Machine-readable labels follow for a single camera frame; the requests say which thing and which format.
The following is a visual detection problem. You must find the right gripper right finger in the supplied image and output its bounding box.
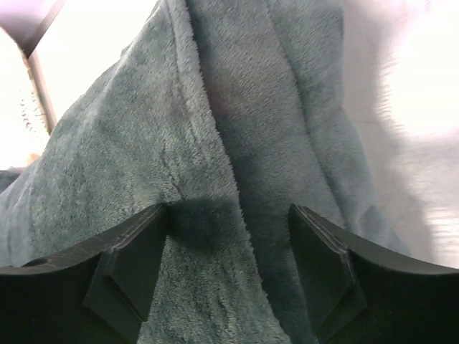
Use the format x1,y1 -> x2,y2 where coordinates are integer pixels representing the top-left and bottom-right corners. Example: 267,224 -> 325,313
288,205 -> 458,344

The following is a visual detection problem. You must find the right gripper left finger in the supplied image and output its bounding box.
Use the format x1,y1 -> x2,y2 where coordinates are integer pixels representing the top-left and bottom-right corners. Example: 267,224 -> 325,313
1,206 -> 168,344

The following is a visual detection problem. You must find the dark green plush pillowcase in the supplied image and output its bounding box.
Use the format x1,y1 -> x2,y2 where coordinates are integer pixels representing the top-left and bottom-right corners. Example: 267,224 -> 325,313
1,1 -> 407,343

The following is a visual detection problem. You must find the floral patterned white pillow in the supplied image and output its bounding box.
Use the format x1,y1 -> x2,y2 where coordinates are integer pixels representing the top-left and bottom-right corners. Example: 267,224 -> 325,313
15,85 -> 49,137

